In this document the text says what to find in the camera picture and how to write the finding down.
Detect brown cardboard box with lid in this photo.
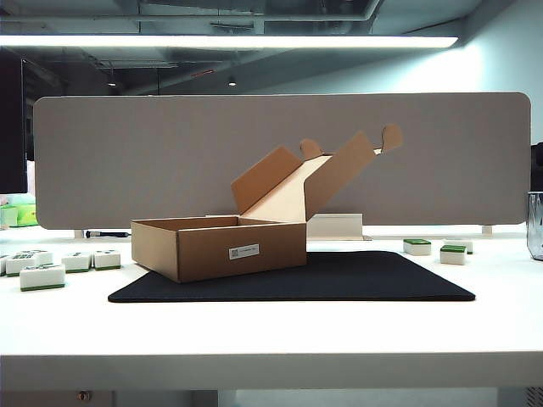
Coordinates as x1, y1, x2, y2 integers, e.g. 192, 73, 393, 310
130, 123, 405, 284

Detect black rectangular mat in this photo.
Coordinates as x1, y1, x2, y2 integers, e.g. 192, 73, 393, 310
107, 249, 477, 304

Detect grey fabric desk divider panel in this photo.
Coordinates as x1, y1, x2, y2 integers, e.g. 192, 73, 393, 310
33, 92, 533, 232

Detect long ceiling light strip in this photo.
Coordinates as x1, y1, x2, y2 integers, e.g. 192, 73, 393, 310
0, 34, 461, 49

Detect green packaged item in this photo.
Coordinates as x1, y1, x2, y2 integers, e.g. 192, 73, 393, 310
0, 203, 38, 229

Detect clear glass container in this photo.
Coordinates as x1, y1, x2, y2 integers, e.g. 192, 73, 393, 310
526, 191, 543, 260

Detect black office chair back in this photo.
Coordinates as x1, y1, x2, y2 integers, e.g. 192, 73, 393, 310
529, 142, 543, 194

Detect black computer monitor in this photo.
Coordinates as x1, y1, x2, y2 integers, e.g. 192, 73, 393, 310
0, 47, 30, 194

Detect white desk cable cover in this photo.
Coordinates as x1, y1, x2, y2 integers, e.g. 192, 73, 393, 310
305, 213, 373, 242

